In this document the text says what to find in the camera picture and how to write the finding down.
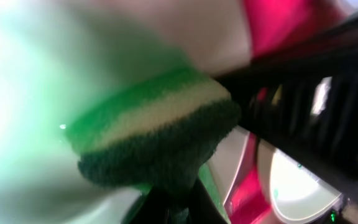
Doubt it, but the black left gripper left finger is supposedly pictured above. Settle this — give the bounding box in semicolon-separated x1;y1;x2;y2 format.
129;187;177;224

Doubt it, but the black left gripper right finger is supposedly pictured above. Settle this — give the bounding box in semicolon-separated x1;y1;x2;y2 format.
186;179;227;224

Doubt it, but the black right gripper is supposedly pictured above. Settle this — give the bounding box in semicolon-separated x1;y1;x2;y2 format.
220;12;358;177

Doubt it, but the green yellow sponge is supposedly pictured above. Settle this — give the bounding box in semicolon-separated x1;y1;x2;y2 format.
65;67;242;224

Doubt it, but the large white plate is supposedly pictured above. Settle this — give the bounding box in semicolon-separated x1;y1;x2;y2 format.
0;0;251;224

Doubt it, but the red plastic tray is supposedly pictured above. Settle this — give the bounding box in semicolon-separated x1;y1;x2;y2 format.
229;0;343;224

